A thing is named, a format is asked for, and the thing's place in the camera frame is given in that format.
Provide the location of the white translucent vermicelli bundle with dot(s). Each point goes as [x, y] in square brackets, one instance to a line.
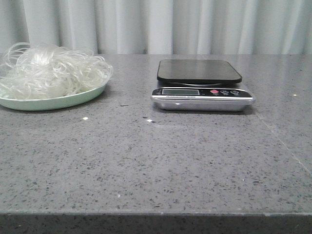
[46, 71]

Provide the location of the silver black kitchen scale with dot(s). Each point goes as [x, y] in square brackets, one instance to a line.
[200, 85]

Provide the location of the light green plate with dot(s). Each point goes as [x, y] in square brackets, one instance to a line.
[52, 103]

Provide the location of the white pleated curtain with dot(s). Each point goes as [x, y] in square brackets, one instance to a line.
[161, 26]

